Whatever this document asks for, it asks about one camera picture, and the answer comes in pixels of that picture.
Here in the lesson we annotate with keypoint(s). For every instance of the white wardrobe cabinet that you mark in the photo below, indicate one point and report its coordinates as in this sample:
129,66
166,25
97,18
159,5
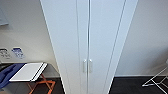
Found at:
131,30

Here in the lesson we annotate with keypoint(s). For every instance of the blue cloth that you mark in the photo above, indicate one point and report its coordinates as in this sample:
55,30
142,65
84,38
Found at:
8,75

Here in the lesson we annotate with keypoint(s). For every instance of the white wardrobe door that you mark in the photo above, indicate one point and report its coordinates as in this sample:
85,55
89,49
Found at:
66,36
105,36

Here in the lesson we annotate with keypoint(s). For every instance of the wall sign with blue print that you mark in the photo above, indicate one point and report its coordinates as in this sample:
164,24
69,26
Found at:
18,52

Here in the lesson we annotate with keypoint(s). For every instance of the white folding table top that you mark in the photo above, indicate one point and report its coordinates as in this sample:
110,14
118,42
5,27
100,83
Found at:
28,71

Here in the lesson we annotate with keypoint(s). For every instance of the orange folding table frame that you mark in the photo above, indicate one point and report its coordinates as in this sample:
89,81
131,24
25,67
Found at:
44,86

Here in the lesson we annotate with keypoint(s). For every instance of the wall sign with dark print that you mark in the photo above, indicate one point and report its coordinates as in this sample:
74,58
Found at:
4,53

